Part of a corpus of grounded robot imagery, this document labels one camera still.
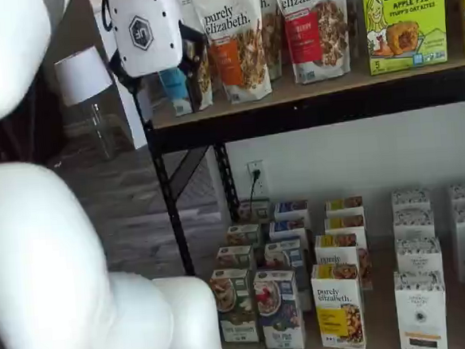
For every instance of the blue purely elizabeth granola bag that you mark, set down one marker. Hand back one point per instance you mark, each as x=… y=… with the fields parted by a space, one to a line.
x=179 y=92

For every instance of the green Bobo's apple pie box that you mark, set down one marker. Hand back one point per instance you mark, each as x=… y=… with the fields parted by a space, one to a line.
x=405 y=18

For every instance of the blue and white oatmeal box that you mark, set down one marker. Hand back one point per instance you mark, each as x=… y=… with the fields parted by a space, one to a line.
x=282 y=253
x=292 y=209
x=278 y=311
x=288 y=228

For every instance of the red purely elizabeth granola bag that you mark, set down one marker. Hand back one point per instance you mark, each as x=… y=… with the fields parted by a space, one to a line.
x=309 y=17

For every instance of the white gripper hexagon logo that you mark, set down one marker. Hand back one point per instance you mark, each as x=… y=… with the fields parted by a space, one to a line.
x=146 y=28

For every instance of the white wall power outlet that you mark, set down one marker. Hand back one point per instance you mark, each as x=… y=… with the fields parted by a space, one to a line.
x=258 y=182

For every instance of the yellow purely elizabeth box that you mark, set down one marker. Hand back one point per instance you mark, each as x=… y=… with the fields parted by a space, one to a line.
x=344 y=206
x=344 y=223
x=337 y=307
x=337 y=249

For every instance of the white shade table lamp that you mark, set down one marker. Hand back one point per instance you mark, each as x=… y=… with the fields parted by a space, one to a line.
x=82 y=75

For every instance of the black metal shelf rack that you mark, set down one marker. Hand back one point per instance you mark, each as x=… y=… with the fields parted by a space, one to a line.
x=331 y=107

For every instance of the dark brown leather sofa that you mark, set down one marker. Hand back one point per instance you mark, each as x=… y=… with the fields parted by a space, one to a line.
x=22 y=137

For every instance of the wooden shelf board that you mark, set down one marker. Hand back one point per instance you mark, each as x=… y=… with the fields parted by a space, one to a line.
x=359 y=78
x=380 y=292

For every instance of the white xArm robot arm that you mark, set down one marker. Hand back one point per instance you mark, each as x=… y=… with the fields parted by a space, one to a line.
x=42 y=255

